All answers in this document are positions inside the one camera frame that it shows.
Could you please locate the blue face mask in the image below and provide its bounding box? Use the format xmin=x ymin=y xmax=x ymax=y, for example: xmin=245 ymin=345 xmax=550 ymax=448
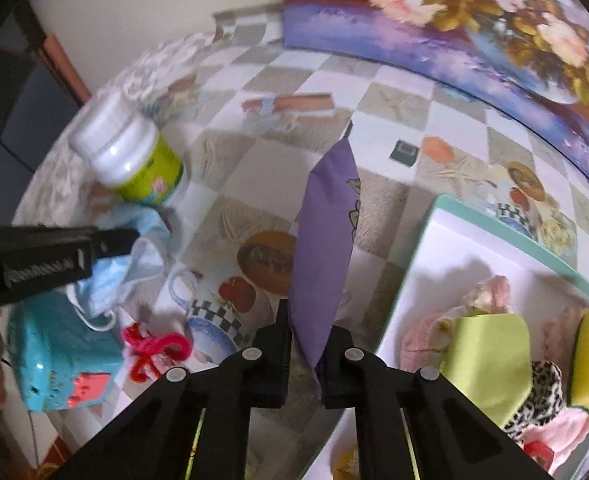
xmin=64 ymin=206 xmax=172 ymax=332

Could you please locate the reddish brown chair frame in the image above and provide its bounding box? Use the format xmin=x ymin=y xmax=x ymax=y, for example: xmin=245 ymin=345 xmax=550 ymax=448
xmin=42 ymin=34 xmax=94 ymax=106

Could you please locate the small red item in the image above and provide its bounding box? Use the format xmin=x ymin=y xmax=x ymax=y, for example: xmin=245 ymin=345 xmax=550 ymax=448
xmin=525 ymin=440 xmax=555 ymax=471

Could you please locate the teal toy case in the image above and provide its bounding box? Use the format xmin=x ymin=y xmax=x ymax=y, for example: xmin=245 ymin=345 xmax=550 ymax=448
xmin=5 ymin=292 xmax=125 ymax=413

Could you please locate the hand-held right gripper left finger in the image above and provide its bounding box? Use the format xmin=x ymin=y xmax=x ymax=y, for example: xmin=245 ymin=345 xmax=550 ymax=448
xmin=62 ymin=299 xmax=291 ymax=480

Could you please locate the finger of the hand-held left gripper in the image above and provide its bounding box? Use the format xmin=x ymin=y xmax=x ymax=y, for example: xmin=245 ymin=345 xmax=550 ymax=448
xmin=0 ymin=225 xmax=140 ymax=311

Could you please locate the white box with teal rim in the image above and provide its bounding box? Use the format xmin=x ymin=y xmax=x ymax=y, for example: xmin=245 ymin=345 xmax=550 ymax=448
xmin=299 ymin=195 xmax=589 ymax=480

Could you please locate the light pink cloth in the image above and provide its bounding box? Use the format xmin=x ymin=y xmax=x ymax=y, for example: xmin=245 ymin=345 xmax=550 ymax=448
xmin=522 ymin=405 xmax=589 ymax=476

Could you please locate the white jar with green label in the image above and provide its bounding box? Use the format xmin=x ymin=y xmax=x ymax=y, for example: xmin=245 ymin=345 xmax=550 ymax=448
xmin=69 ymin=92 xmax=189 ymax=209

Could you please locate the purple packet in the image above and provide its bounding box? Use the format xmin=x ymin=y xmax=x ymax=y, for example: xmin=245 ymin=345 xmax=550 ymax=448
xmin=288 ymin=121 xmax=361 ymax=391

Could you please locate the pink fuzzy pipe cleaner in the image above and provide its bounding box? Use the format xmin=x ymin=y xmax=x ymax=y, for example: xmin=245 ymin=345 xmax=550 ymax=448
xmin=123 ymin=323 xmax=194 ymax=383

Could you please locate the floral painting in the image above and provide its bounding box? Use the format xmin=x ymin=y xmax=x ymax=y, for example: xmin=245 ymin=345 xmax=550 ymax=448
xmin=282 ymin=0 xmax=589 ymax=161

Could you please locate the leopard print scrunchie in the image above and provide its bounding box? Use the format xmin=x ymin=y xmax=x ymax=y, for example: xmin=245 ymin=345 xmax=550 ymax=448
xmin=502 ymin=360 xmax=565 ymax=441

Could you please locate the checkered printed tablecloth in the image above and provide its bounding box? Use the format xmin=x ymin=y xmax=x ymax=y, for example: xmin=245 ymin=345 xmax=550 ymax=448
xmin=12 ymin=2 xmax=589 ymax=480

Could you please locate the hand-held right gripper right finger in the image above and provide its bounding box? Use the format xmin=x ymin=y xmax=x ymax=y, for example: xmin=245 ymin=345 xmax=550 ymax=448
xmin=319 ymin=325 xmax=558 ymax=480

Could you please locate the pink fluffy cloth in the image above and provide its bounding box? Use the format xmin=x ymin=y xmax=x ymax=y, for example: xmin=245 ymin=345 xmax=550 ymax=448
xmin=399 ymin=275 xmax=589 ymax=368

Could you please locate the light green cloth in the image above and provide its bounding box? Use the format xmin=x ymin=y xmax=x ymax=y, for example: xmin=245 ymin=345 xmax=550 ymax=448
xmin=439 ymin=312 xmax=533 ymax=427

